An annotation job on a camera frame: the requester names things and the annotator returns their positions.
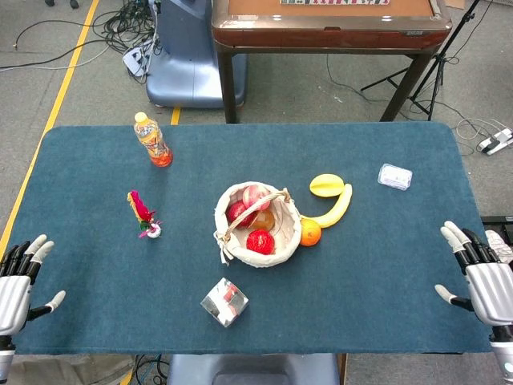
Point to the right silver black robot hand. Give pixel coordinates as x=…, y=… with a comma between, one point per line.
x=491, y=288

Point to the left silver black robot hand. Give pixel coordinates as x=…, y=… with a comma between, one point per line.
x=14, y=294

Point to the orange fruit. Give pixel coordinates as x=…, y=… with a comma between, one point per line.
x=311, y=233

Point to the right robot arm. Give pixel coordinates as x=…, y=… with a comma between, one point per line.
x=504, y=353

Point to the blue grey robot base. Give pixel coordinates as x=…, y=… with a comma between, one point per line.
x=184, y=60

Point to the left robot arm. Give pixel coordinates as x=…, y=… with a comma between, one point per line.
x=5, y=361

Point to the wicker basket with cloth lining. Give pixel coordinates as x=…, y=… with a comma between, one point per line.
x=286, y=236

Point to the white patterned shoe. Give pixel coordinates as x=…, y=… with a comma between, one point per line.
x=499, y=244

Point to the blue felt table cloth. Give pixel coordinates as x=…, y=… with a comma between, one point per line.
x=360, y=288

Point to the small clear plastic case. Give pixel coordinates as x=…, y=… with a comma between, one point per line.
x=394, y=176

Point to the colourful feather shuttlecock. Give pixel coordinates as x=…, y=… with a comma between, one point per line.
x=141, y=211

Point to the yellow banana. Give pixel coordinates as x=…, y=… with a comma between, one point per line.
x=340, y=208

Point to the yellow mango slice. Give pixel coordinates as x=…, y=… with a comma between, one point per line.
x=325, y=185

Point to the orange drink plastic bottle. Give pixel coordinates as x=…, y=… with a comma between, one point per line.
x=152, y=142

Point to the clear plastic cube box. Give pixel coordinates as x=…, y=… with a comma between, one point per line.
x=224, y=302

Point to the black tripod stand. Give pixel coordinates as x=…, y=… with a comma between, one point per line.
x=435, y=68

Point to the bright red apple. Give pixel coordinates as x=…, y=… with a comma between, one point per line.
x=260, y=241

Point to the dark red apple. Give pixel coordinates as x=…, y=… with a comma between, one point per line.
x=237, y=211

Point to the grey robot body base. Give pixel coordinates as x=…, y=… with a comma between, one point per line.
x=252, y=369

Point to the pink peach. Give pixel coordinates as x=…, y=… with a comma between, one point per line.
x=253, y=196

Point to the brown mahjong table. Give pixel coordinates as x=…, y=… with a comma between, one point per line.
x=320, y=36

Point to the face-up mahjong tile row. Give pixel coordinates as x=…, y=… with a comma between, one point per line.
x=332, y=2

